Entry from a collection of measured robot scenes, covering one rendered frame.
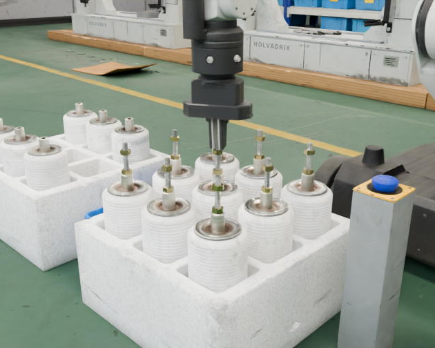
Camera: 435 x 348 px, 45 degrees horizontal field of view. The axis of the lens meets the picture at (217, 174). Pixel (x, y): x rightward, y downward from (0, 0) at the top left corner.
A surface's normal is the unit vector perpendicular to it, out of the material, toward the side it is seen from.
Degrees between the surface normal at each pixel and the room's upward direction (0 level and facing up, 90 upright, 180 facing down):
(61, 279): 0
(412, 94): 90
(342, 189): 90
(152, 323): 90
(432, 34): 103
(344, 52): 90
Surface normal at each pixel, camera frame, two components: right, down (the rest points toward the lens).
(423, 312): 0.00, -0.93
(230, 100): -0.28, 0.35
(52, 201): 0.71, 0.25
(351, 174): -0.52, -0.48
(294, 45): -0.74, 0.24
